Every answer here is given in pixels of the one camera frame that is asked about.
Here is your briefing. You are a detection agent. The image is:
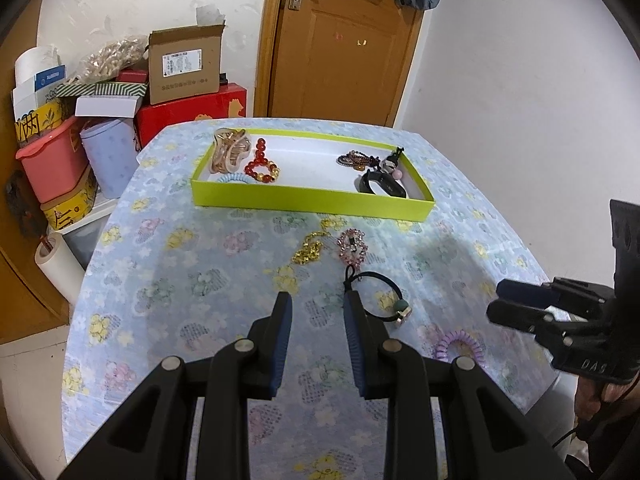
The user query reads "brown cardboard box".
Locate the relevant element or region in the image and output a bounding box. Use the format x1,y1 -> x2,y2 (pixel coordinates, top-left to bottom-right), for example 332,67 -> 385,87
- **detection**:
148,24 -> 224,105

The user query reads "wooden door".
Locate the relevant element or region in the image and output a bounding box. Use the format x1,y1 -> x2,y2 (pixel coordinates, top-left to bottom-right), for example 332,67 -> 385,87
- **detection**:
254,0 -> 423,127

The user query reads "white blue carton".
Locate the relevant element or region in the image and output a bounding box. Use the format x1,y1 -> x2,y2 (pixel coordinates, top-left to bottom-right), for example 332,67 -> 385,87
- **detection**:
12,46 -> 66,122

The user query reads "beige hair claw clip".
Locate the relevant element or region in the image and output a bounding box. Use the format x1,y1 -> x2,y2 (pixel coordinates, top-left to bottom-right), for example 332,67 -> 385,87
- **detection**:
209,128 -> 252,174

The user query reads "pink rhinestone hair clip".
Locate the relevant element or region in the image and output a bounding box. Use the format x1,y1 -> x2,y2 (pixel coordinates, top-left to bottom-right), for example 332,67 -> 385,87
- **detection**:
336,228 -> 369,269

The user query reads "small dark red box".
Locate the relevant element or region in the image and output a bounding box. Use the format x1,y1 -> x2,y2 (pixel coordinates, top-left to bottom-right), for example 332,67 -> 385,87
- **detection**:
116,68 -> 149,84

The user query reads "floral blue tablecloth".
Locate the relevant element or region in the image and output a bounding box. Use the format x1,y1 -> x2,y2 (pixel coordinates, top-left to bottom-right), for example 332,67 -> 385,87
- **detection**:
62,120 -> 556,479

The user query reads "yellow round tin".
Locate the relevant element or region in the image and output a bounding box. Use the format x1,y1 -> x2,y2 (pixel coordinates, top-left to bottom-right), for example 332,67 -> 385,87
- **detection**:
40,166 -> 98,231

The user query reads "light blue cylindrical container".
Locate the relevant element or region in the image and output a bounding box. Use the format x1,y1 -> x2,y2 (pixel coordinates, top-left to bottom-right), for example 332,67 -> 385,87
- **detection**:
80,119 -> 138,200

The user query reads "black wristband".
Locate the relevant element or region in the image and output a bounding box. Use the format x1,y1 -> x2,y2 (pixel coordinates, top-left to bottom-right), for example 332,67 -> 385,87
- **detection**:
356,170 -> 407,198

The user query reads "red gift box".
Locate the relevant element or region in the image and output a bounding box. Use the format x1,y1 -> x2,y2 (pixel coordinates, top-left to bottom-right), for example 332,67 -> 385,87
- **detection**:
136,84 -> 246,148

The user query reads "pink plastic bin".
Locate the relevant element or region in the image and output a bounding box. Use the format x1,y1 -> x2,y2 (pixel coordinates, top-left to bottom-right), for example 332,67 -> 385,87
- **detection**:
15,116 -> 89,204

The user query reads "white paper roll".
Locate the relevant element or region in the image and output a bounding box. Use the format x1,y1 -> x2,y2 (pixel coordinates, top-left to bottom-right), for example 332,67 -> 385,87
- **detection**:
35,232 -> 85,307

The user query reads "green striped box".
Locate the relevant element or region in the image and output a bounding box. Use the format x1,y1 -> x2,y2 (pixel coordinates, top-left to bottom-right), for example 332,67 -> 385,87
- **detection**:
54,81 -> 148,98

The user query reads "bag of nuts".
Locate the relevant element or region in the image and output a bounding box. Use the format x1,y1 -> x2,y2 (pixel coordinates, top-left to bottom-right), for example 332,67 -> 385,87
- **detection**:
66,35 -> 149,84

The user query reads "black cord pink ball charm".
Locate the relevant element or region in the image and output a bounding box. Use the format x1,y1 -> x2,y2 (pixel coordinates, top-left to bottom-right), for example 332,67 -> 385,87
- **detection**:
378,148 -> 404,181

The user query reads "purple spiral hair tie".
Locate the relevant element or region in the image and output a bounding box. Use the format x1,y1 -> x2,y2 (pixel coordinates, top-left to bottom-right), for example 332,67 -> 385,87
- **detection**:
433,328 -> 487,363

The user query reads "red bead bracelet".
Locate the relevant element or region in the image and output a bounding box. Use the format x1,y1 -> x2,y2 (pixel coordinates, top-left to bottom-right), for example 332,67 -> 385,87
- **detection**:
243,136 -> 281,184

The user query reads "person's right hand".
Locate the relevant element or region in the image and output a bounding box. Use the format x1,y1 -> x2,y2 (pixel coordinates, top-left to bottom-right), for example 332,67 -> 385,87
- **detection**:
574,377 -> 639,422

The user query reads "yellow printed box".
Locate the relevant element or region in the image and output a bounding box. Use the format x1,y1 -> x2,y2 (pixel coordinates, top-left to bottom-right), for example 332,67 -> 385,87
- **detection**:
14,99 -> 68,148

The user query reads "black hair tie H charm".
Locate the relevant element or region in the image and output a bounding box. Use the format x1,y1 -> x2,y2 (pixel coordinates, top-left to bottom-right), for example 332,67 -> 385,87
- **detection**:
343,264 -> 412,326

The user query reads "light blue spiral hair tie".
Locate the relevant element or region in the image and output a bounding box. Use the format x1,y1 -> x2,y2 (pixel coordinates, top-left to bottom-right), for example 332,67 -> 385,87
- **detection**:
214,172 -> 257,187

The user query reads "lime green tray box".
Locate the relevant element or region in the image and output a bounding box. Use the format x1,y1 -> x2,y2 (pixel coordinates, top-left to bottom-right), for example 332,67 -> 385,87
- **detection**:
191,127 -> 435,222

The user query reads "white flat box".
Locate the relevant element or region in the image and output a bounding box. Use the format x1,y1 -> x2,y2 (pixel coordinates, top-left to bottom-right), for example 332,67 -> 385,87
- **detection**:
75,96 -> 142,119

